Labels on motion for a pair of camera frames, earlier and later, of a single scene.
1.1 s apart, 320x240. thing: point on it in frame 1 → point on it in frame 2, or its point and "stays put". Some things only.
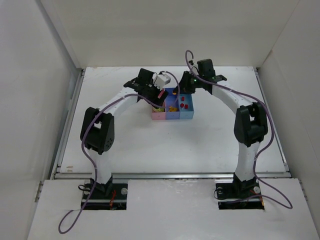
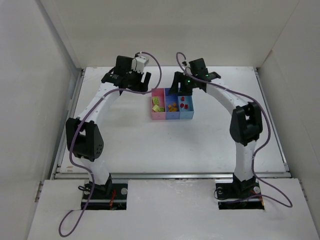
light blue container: [186, 109] stays put
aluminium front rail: [171, 175] stays put
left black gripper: [157, 94] → [139, 81]
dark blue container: [172, 105] stays put
